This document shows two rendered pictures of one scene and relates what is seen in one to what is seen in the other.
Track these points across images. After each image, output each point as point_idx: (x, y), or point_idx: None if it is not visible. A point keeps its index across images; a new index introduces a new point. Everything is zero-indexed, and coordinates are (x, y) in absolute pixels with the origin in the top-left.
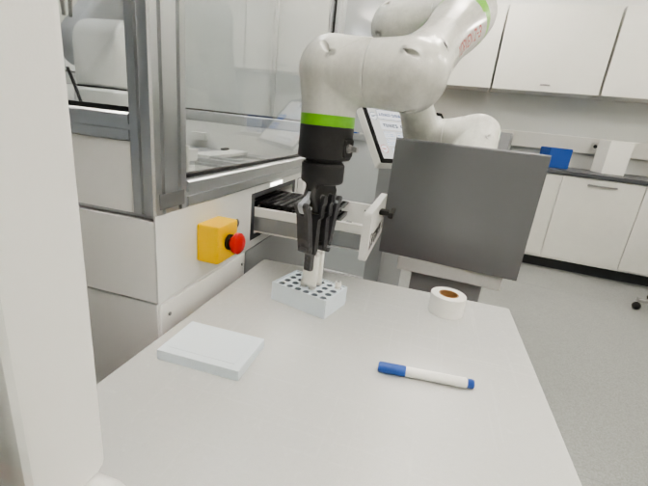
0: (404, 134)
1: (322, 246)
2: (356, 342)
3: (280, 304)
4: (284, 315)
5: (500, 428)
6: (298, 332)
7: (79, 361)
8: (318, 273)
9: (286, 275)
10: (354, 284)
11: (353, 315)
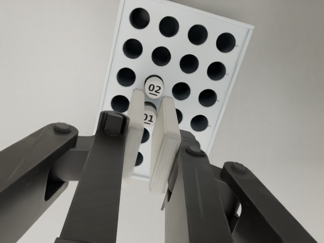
0: None
1: (166, 196)
2: (47, 217)
3: (111, 29)
4: (63, 63)
5: None
6: (17, 115)
7: None
8: (152, 144)
9: (195, 12)
10: (303, 163)
11: (143, 193)
